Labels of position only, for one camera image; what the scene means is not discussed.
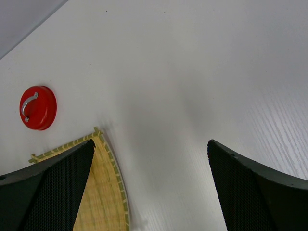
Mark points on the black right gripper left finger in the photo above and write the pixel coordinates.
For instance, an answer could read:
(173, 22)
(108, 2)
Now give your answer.
(46, 196)

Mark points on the woven bamboo mat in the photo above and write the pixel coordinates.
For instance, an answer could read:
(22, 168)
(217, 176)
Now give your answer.
(104, 205)

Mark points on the red round lid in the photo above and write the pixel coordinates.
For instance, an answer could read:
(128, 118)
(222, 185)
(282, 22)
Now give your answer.
(38, 107)

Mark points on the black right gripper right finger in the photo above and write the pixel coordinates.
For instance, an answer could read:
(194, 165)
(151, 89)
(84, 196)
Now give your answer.
(255, 197)

